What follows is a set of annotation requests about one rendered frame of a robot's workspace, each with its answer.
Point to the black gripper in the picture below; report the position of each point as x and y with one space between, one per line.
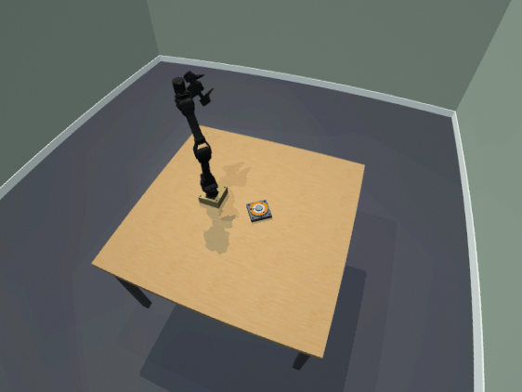
205 99

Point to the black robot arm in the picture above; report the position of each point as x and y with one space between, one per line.
185 103

